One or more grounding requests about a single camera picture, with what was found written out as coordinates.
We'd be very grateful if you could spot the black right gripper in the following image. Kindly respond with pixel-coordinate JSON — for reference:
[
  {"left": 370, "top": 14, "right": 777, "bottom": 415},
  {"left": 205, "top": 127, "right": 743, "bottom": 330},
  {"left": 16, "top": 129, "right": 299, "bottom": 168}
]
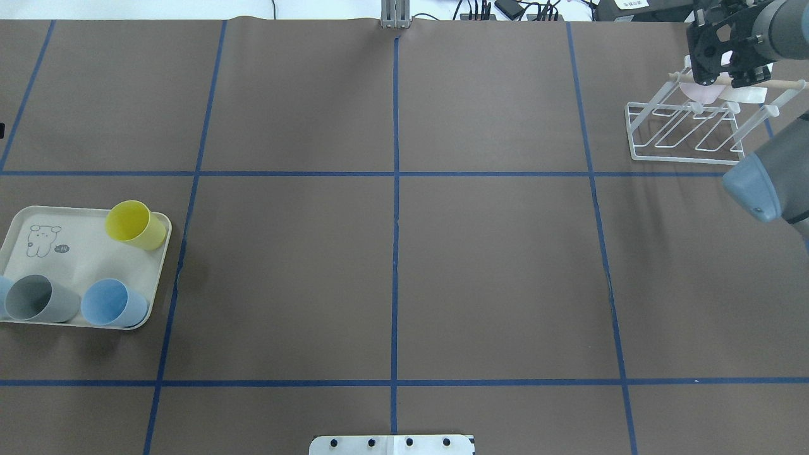
[{"left": 686, "top": 1, "right": 774, "bottom": 88}]

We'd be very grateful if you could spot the pink plastic cup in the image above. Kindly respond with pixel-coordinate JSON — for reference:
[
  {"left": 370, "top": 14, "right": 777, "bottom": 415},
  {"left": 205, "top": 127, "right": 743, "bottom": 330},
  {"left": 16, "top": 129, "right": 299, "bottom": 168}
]
[{"left": 679, "top": 82, "right": 726, "bottom": 106}]

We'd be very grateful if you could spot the white plastic cup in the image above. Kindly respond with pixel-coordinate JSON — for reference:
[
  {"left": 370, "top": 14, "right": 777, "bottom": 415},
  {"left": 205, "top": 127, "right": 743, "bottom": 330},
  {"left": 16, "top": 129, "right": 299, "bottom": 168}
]
[{"left": 719, "top": 86, "right": 768, "bottom": 104}]

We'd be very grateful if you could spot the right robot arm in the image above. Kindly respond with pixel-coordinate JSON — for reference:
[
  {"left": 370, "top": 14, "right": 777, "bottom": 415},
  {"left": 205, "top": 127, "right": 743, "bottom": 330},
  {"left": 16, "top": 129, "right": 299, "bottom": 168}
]
[{"left": 686, "top": 1, "right": 808, "bottom": 240}]

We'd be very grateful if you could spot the yellow plastic cup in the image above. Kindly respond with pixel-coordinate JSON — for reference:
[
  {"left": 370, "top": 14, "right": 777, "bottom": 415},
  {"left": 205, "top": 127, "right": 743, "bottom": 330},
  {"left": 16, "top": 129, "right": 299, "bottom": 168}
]
[{"left": 104, "top": 200, "right": 168, "bottom": 251}]

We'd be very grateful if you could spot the blue plastic cup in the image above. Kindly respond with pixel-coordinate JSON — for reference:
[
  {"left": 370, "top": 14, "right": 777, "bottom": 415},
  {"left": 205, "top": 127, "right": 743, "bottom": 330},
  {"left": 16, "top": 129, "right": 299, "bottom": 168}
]
[
  {"left": 0, "top": 276, "right": 15, "bottom": 320},
  {"left": 79, "top": 279, "right": 149, "bottom": 328}
]

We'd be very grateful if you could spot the grey plastic cup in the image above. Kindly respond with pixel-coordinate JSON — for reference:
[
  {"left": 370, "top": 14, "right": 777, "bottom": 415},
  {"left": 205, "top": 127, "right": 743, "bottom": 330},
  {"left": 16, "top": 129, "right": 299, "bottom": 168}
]
[{"left": 4, "top": 274, "right": 80, "bottom": 324}]

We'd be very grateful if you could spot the black power adapter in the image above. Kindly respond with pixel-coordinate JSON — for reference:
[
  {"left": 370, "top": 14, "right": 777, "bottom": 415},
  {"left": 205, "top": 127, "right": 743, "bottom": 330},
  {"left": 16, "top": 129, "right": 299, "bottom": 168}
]
[{"left": 494, "top": 0, "right": 524, "bottom": 21}]

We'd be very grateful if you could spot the brown table mat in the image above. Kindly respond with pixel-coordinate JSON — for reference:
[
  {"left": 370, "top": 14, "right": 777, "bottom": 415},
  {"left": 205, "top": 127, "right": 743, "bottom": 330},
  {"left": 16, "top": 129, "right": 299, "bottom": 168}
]
[{"left": 2, "top": 18, "right": 807, "bottom": 454}]

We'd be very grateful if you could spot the cream serving tray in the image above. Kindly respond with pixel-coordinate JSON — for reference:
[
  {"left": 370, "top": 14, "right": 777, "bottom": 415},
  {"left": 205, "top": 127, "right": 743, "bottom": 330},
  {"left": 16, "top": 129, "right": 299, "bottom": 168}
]
[{"left": 2, "top": 205, "right": 173, "bottom": 331}]

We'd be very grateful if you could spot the white wire cup rack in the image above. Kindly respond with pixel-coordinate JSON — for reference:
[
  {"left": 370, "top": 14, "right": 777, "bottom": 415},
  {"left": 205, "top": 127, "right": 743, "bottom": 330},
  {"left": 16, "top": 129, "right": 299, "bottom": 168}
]
[{"left": 624, "top": 55, "right": 807, "bottom": 166}]

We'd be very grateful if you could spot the aluminium frame post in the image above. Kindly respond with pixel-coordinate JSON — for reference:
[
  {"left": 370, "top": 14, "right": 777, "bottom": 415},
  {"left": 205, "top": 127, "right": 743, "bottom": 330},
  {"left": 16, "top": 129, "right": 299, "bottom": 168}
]
[{"left": 380, "top": 0, "right": 412, "bottom": 29}]

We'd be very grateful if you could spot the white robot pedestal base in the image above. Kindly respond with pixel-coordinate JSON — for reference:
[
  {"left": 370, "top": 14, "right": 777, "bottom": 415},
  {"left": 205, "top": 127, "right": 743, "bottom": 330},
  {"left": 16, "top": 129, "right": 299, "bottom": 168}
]
[{"left": 308, "top": 434, "right": 476, "bottom": 454}]

